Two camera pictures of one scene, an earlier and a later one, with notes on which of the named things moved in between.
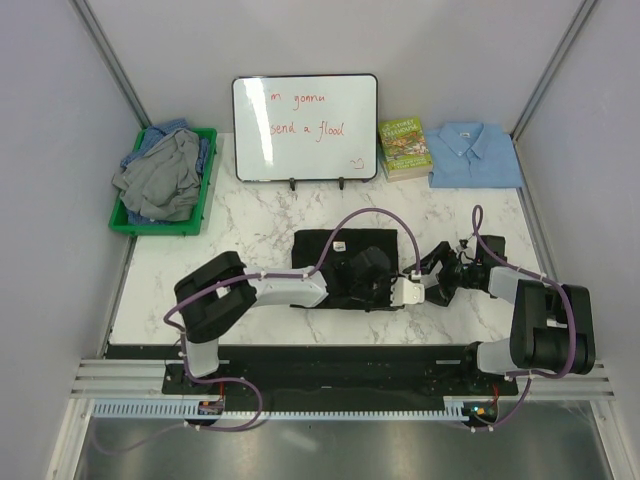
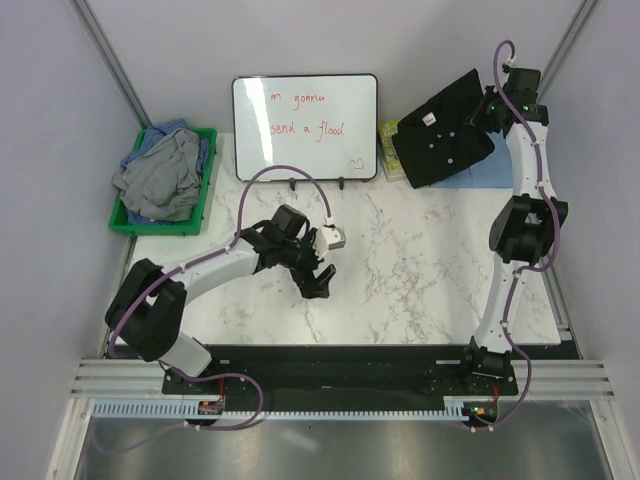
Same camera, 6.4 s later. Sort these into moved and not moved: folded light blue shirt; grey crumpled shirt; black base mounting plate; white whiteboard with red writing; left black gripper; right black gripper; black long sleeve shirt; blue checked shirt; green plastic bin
Moved: right black gripper; black long sleeve shirt; left black gripper
Not moved: black base mounting plate; grey crumpled shirt; blue checked shirt; folded light blue shirt; green plastic bin; white whiteboard with red writing
